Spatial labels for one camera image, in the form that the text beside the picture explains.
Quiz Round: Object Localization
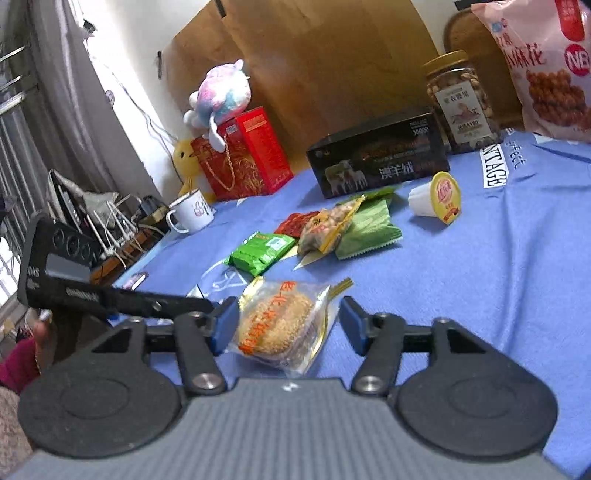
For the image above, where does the sesame cake clear packet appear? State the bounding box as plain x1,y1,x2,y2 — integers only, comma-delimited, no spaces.
228,276,353,377

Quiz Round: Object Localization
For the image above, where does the light green wafer packet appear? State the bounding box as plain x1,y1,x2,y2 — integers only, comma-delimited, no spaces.
335,199,403,260

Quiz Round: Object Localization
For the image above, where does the yellow peanut snack packet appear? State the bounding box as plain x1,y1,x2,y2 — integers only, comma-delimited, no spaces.
297,195,365,256

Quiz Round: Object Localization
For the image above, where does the red spicy snack packet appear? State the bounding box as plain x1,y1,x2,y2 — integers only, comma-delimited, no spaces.
273,211,318,239

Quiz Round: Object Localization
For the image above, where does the dark green snack packet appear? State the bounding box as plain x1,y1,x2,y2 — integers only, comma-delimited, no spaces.
339,185,398,205

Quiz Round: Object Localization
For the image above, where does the person's left hand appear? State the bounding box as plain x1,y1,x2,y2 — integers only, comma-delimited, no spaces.
27,309,57,372

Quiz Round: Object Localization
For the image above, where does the white enamel mug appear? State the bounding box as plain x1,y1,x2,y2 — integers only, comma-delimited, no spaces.
165,190,214,235

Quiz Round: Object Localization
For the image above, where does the yellow plush duck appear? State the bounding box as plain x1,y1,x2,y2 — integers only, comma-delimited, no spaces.
172,140,216,205

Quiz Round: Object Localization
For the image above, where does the jelly cup yellow lid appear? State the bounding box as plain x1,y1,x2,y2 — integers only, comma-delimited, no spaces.
408,172,461,225

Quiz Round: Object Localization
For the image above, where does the blue printed tablecloth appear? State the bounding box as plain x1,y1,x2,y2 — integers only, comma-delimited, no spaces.
114,131,590,478

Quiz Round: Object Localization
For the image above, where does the grey curtain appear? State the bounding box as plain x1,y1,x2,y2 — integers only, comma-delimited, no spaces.
1,1,157,217

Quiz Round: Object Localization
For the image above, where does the red gift bag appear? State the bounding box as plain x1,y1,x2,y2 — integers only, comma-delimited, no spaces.
191,120,267,201

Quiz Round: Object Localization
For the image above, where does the black cardboard box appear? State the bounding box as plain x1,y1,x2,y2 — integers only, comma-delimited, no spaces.
307,109,450,199

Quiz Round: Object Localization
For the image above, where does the red carton box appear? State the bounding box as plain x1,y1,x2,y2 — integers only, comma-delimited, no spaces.
236,107,294,195

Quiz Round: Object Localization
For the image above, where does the pastel plush toy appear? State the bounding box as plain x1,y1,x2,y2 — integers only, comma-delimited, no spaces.
183,59,252,153

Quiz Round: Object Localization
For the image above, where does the nut jar gold lid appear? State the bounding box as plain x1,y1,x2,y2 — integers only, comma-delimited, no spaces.
423,50,502,153

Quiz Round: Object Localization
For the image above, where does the brown cardboard sheet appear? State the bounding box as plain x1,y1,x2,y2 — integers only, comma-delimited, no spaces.
162,1,457,171

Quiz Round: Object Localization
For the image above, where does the pink fried twist bag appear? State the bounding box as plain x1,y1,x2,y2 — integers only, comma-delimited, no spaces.
471,0,590,143

